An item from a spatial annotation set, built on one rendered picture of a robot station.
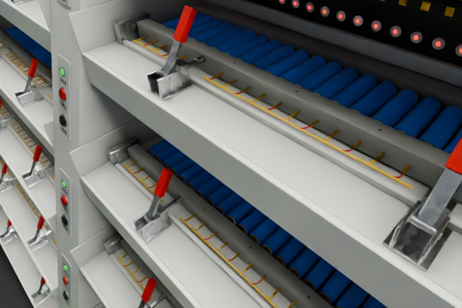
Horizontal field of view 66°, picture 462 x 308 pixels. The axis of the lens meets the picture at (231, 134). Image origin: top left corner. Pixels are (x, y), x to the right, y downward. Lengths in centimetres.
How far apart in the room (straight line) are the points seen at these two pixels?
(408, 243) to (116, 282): 52
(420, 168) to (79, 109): 43
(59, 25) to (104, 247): 38
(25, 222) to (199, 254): 72
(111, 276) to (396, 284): 52
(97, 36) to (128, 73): 9
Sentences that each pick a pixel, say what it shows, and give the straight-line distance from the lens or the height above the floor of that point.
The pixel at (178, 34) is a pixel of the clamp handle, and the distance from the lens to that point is 37.
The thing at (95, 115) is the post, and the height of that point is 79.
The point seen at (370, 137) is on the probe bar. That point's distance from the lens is 30.
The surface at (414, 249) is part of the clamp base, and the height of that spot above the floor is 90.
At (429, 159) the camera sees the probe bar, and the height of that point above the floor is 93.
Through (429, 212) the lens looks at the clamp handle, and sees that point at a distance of 25.
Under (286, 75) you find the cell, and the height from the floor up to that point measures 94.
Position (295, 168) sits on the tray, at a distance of 29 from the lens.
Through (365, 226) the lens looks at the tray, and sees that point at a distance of 26.
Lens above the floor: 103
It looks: 26 degrees down
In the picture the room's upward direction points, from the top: 12 degrees clockwise
